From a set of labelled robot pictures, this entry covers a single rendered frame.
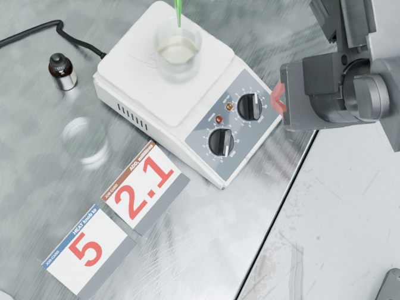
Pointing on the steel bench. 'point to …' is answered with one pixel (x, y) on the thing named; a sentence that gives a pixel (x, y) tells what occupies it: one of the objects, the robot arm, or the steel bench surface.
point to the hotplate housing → (150, 127)
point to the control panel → (238, 128)
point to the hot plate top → (228, 57)
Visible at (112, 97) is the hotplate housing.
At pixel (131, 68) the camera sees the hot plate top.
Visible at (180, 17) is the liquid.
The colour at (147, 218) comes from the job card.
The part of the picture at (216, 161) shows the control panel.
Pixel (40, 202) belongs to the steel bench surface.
